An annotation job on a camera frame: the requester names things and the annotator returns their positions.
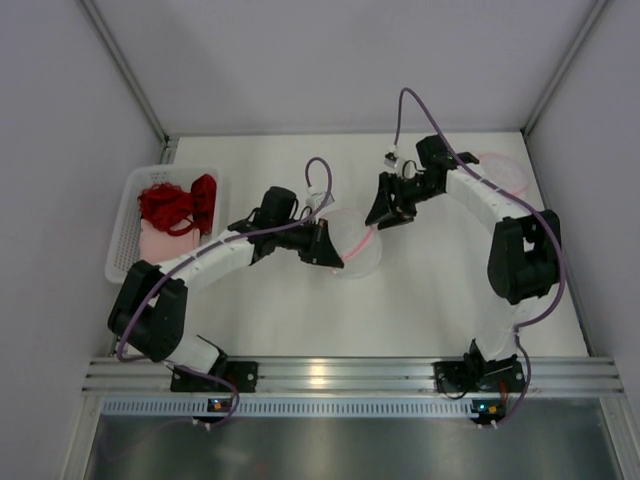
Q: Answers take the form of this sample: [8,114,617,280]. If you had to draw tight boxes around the red lace garment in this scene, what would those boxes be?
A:
[137,174,217,237]

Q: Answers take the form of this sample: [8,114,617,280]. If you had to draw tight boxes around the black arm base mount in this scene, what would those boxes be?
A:
[434,356,525,400]

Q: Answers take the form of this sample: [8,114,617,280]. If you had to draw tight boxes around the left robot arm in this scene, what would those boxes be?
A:
[107,187,344,376]

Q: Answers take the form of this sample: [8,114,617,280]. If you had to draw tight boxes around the perforated cable tray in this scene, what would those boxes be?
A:
[102,397,501,419]

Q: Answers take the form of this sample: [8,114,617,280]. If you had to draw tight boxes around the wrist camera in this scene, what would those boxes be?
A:
[306,186,334,211]
[384,147,416,179]

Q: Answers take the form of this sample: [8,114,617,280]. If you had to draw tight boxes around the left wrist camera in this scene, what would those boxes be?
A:
[306,186,334,211]

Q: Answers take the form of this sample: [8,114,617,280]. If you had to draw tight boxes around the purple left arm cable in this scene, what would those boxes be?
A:
[115,157,335,426]

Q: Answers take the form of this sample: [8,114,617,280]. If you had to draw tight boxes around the aluminium rail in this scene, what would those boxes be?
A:
[81,357,624,398]

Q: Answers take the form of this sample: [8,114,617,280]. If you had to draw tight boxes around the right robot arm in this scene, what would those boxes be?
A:
[365,135,561,362]

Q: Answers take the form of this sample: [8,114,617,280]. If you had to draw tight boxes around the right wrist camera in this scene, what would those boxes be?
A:
[384,147,416,179]

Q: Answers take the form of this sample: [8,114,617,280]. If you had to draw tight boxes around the white plastic basket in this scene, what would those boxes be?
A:
[104,165,226,285]

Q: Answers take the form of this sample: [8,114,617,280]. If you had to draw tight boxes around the pink-trimmed mesh laundry bag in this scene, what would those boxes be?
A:
[323,209,382,279]

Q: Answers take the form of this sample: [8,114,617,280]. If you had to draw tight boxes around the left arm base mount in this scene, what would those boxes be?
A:
[170,359,259,393]

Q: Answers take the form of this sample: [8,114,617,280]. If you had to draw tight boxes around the pink garment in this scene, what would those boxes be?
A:
[139,219,201,264]

